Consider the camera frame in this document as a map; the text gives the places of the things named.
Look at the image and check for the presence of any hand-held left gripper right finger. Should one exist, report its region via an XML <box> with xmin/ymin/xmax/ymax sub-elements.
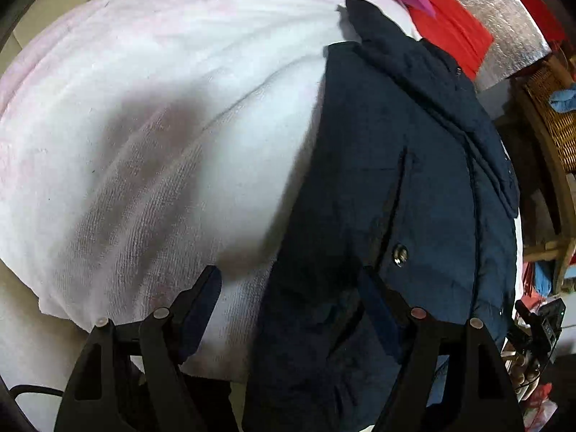
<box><xmin>357</xmin><ymin>265</ymin><xmax>525</xmax><ymax>432</ymax></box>

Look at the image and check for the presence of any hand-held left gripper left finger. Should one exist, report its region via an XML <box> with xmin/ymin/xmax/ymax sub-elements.
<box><xmin>53</xmin><ymin>265</ymin><xmax>239</xmax><ymax>432</ymax></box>

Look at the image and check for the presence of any navy padded jacket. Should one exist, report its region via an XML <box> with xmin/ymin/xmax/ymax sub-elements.
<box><xmin>240</xmin><ymin>0</ymin><xmax>523</xmax><ymax>432</ymax></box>

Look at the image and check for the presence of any person's right hand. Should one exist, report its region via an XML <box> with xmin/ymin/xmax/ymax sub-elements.
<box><xmin>504</xmin><ymin>348</ymin><xmax>541</xmax><ymax>399</ymax></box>

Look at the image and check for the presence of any blue folded cloth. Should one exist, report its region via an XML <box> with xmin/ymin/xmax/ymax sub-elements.
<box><xmin>535</xmin><ymin>261</ymin><xmax>559</xmax><ymax>295</ymax></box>

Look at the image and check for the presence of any wicker basket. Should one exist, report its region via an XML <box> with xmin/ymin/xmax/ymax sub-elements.
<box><xmin>522</xmin><ymin>60</ymin><xmax>576</xmax><ymax>174</ymax></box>
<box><xmin>515</xmin><ymin>85</ymin><xmax>576</xmax><ymax>293</ymax></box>

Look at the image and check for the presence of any white fleece blanket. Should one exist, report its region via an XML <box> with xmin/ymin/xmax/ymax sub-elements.
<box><xmin>0</xmin><ymin>0</ymin><xmax>424</xmax><ymax>381</ymax></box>

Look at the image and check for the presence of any blue cloth in basket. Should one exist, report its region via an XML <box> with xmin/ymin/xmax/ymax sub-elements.
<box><xmin>550</xmin><ymin>90</ymin><xmax>576</xmax><ymax>113</ymax></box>

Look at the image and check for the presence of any red cloth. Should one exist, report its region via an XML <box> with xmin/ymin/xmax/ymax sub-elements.
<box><xmin>407</xmin><ymin>0</ymin><xmax>493</xmax><ymax>81</ymax></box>
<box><xmin>495</xmin><ymin>0</ymin><xmax>568</xmax><ymax>43</ymax></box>

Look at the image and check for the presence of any silver foil insulation panel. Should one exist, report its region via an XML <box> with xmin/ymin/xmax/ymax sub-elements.
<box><xmin>407</xmin><ymin>0</ymin><xmax>552</xmax><ymax>91</ymax></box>

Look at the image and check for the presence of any black cable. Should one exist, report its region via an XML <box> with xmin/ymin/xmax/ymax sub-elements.
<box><xmin>9</xmin><ymin>384</ymin><xmax>66</xmax><ymax>410</ymax></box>

